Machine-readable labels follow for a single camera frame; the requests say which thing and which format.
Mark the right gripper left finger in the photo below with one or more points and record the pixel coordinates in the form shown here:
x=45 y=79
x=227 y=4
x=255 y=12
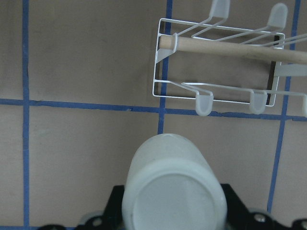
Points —
x=112 y=218

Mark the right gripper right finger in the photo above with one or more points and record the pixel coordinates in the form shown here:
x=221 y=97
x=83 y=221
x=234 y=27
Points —
x=240 y=218

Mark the pale green white cup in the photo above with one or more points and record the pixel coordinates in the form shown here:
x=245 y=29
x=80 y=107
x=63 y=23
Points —
x=170 y=186

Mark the white wire cup rack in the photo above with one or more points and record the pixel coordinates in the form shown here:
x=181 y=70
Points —
x=211 y=66

